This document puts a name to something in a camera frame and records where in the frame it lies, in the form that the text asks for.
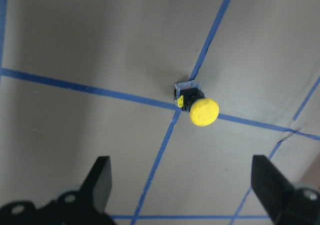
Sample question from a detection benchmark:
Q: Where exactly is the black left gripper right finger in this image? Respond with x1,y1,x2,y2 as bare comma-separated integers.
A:
250,155,295,222

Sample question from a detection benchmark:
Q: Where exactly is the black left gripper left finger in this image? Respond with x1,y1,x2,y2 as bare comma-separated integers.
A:
80,156,112,214

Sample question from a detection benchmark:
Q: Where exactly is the yellow push button switch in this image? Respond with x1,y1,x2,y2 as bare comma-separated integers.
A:
174,80,220,127

